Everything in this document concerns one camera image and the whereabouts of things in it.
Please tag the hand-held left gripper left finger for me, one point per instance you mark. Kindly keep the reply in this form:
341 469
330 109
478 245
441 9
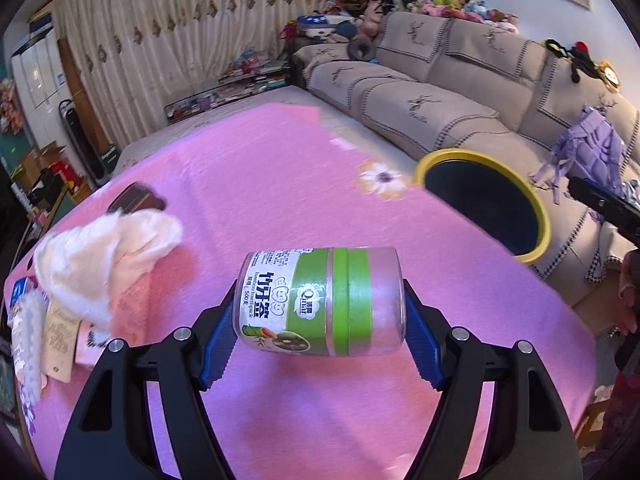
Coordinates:
217 345

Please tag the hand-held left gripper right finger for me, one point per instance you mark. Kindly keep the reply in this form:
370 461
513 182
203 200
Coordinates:
425 350

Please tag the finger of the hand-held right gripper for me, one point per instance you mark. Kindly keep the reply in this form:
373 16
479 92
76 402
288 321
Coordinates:
600 200

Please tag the clear green-label toothpick jar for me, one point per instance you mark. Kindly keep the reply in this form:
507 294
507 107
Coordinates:
320 300

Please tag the yellow-rimmed dark trash bin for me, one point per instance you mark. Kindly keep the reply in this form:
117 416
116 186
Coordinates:
480 200

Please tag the person's right hand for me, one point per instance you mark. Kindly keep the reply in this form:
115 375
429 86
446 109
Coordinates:
629 290

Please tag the purple backpack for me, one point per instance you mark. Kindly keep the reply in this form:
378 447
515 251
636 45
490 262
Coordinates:
590 150

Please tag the yellow round plush toy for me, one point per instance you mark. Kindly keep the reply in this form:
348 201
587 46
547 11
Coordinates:
609 75

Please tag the black and red plush toy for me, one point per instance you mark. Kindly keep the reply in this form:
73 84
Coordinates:
575 57

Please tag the white crumpled cloth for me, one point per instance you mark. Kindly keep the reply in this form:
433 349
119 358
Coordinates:
100 260

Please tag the pink floral tablecloth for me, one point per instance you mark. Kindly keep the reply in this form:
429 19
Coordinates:
250 185

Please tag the beige covered sofa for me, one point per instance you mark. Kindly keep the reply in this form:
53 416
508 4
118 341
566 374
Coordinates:
450 85

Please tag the blue and white box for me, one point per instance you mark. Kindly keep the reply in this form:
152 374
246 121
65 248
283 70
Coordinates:
17 292

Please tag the red box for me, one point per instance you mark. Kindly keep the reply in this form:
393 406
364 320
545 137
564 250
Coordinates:
65 170

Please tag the beige embroidered mattress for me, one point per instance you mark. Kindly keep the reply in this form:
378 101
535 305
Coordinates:
350 130

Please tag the black tower fan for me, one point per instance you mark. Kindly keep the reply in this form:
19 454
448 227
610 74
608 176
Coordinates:
82 140

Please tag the pile of plush toys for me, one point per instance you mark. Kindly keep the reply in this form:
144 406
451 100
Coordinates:
450 5

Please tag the low cluttered glass shelf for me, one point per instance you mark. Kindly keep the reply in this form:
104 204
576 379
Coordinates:
225 95

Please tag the open cardboard boxes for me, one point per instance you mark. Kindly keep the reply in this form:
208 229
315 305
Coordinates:
35 160

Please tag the grey neck pillow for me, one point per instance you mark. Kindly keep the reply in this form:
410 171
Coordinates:
357 47

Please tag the beige patterned curtain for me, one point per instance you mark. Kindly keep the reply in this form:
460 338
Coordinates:
175 35

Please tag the hanging flower decoration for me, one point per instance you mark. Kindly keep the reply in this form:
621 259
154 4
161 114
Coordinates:
10 105

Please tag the white standing air conditioner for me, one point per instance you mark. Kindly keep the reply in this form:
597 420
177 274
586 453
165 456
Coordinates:
40 75

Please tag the blue star plush toy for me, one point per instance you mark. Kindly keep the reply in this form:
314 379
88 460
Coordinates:
315 22

